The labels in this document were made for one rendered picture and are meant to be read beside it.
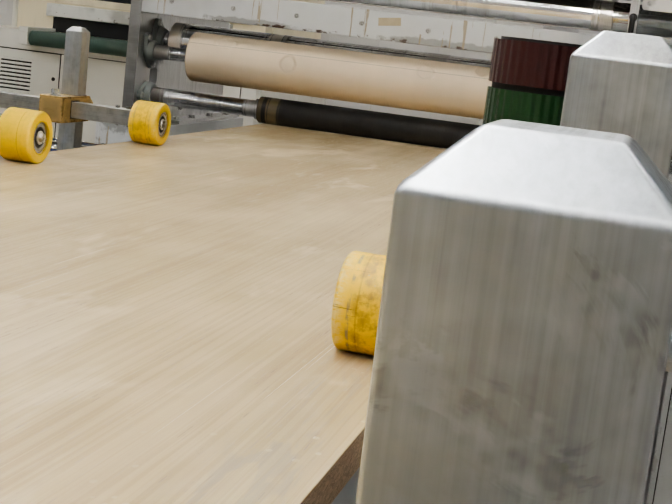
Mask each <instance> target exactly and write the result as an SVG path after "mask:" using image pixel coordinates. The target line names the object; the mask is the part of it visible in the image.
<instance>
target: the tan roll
mask: <svg viewBox="0 0 672 504"><path fill-rule="evenodd" d="M153 55H154V58H155V59H162V60H169V61H177V62H185V70H186V74H187V76H188V78H189V79H190V80H191V81H196V82H204V83H211V84H219V85H226V86H234V87H242V88H249V89H257V90H265V91H272V92H280V93H287V94H295V95H303V96H310V97H318V98H326V99H333V100H341V101H348V102H356V103H364V104H371V105H379V106H387V107H394V108H402V109H409V110H417V111H425V112H432V113H440V114H447V115H455V116H463V117H470V118H478V119H483V116H484V109H485V101H486V94H487V87H488V86H492V81H488V79H489V72H490V68H489V67H480V66H472V65H464V64H456V63H448V62H439V61H431V60H423V59H415V58H406V57H398V56H390V55H382V54H373V53H365V52H357V51H349V50H340V49H332V48H324V47H316V46H308V45H299V44H291V43H283V42H275V41H266V40H258V39H250V38H242V37H233V36H225V35H217V34H209V33H200V32H196V33H194V34H193V35H192V36H191V37H190V39H189V42H188V44H187V48H179V47H171V46H162V45H156V46H155V47H154V51H153Z"/></svg>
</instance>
